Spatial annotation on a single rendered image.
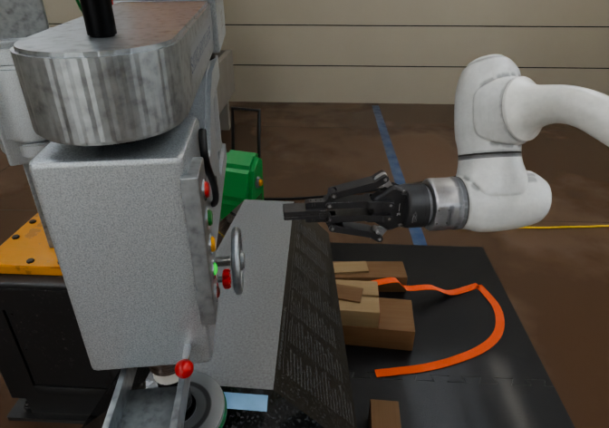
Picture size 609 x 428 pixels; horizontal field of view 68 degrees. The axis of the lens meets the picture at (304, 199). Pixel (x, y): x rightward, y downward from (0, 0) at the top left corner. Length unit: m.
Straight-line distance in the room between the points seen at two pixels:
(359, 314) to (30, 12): 1.81
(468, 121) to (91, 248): 0.63
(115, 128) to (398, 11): 5.67
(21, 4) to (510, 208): 1.52
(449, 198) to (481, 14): 5.71
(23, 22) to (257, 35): 4.66
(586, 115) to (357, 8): 5.50
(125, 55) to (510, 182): 0.60
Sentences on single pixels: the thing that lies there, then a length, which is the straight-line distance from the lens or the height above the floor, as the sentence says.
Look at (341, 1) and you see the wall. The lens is 6.11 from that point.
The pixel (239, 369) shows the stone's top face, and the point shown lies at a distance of 1.30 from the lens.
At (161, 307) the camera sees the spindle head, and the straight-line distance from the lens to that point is 0.83.
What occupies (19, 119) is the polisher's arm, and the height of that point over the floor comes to 1.32.
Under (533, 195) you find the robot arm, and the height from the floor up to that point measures 1.45.
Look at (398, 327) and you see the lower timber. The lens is 2.41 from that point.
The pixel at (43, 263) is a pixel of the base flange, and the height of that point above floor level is 0.78.
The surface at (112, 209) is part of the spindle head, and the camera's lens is 0.73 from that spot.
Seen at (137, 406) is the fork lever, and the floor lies 1.07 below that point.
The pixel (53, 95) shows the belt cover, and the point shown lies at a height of 1.64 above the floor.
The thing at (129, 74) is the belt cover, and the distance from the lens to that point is 0.64.
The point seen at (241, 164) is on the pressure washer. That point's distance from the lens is 3.11.
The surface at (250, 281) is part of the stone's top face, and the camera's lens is 1.57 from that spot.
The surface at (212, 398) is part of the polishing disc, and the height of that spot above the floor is 0.88.
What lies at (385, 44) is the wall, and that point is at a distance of 6.23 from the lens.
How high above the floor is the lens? 1.80
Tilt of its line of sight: 28 degrees down
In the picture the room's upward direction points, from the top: straight up
